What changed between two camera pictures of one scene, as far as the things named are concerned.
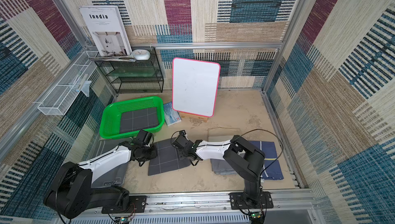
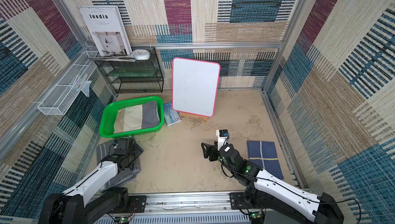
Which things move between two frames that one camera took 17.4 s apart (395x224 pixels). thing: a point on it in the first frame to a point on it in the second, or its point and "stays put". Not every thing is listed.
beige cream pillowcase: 219,134 to 128,118
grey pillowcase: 221,167 to 150,115
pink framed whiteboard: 195,86 stays put
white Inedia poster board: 106,24 stays put
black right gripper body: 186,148 to 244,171
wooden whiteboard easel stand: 186,115 stays put
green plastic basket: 110,116 stays put
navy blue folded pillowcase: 271,169 stays put
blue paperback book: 172,116 stays put
